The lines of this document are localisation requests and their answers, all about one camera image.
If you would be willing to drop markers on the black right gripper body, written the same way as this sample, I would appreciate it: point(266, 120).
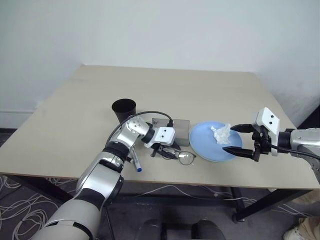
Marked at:
point(260, 145)

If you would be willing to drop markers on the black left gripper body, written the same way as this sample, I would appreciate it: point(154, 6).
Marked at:
point(158, 147)

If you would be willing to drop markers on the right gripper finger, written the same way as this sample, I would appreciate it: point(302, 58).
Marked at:
point(243, 128)
point(240, 152)

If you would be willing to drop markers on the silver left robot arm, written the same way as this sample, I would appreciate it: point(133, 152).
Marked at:
point(102, 175)

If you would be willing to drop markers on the grey translucent glasses case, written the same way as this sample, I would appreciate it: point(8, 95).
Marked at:
point(181, 132)

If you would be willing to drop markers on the thin-rimmed round glasses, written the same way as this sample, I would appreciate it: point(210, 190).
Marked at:
point(186, 158)

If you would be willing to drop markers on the black cup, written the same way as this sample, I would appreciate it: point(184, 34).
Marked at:
point(124, 110)

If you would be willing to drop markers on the crumpled white tissue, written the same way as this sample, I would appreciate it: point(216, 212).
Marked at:
point(221, 135)

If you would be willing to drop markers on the light blue plate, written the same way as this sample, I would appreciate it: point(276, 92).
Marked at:
point(202, 141)

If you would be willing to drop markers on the white marker with blue cap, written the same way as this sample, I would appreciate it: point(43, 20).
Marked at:
point(136, 163)

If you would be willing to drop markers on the beige shoe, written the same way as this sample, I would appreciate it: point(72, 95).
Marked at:
point(303, 228)

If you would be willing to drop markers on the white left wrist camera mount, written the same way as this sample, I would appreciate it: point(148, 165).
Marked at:
point(163, 136)

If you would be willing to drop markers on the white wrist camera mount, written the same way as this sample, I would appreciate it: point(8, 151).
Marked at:
point(163, 136)
point(268, 121)

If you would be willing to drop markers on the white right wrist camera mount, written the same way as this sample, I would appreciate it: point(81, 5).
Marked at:
point(268, 121)

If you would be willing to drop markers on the black metal table frame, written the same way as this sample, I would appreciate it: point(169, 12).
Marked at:
point(180, 201)

